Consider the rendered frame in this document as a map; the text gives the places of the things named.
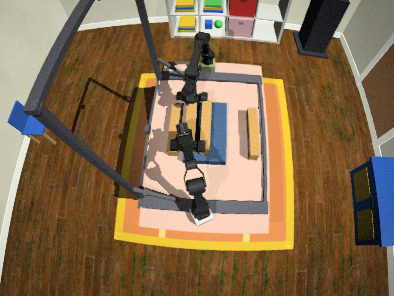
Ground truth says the brown cardboard carton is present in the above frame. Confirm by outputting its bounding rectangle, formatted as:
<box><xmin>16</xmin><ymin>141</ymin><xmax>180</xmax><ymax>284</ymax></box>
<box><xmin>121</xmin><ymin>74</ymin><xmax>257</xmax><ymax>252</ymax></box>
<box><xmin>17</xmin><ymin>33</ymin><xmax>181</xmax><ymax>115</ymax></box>
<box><xmin>246</xmin><ymin>108</ymin><xmax>260</xmax><ymax>160</ymax></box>
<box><xmin>186</xmin><ymin>102</ymin><xmax>198</xmax><ymax>143</ymax></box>
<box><xmin>200</xmin><ymin>100</ymin><xmax>212</xmax><ymax>155</ymax></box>
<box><xmin>167</xmin><ymin>104</ymin><xmax>182</xmax><ymax>156</ymax></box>

